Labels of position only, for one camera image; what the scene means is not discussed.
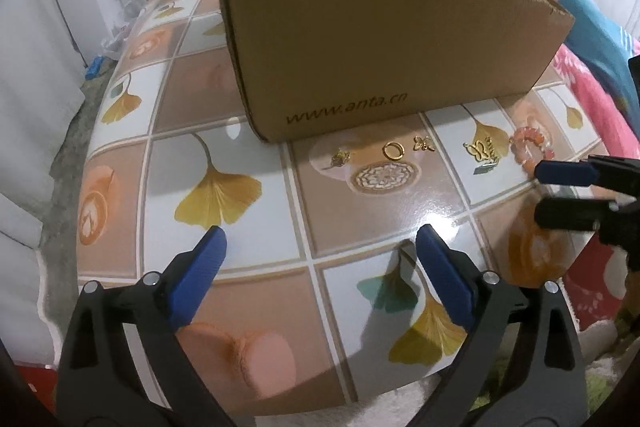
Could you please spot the gold flower earring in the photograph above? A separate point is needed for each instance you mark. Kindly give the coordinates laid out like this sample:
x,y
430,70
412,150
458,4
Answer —
x,y
341,157

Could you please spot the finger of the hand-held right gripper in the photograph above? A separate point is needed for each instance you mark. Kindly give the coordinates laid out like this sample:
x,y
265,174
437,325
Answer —
x,y
570,213
565,172

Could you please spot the blue pink blanket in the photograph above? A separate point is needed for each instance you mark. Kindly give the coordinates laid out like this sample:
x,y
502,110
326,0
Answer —
x,y
595,22

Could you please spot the small gold butterfly earring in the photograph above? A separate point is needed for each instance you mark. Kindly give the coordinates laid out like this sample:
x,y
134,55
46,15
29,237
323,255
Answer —
x,y
424,143

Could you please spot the green plush cloth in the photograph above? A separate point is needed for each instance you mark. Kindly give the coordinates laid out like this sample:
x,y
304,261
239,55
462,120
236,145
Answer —
x,y
495,382

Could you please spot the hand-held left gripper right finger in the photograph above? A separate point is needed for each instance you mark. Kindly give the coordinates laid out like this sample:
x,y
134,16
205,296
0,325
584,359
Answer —
x,y
445,277

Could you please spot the pink floral blanket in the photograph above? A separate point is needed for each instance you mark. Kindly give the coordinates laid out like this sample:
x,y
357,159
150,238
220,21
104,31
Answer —
x,y
590,87

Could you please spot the white bedding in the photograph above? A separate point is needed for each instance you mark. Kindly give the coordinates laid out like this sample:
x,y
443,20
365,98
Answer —
x,y
25,267

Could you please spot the ginkgo print table cover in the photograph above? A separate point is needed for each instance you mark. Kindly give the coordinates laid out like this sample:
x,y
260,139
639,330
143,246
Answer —
x,y
250,217

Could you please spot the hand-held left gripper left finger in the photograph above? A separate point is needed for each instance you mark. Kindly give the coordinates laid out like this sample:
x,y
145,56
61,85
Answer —
x,y
200,277

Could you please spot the small blue object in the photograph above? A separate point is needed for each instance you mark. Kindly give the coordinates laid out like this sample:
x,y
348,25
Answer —
x,y
93,68

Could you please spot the grey cloth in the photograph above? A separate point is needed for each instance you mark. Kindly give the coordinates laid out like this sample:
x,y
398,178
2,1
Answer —
x,y
65,147

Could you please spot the brown cardboard box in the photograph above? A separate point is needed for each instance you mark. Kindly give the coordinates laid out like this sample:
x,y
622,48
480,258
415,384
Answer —
x,y
375,47

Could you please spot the gold butterfly pendant with tag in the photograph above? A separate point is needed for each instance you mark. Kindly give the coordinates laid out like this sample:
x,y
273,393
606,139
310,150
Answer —
x,y
479,149

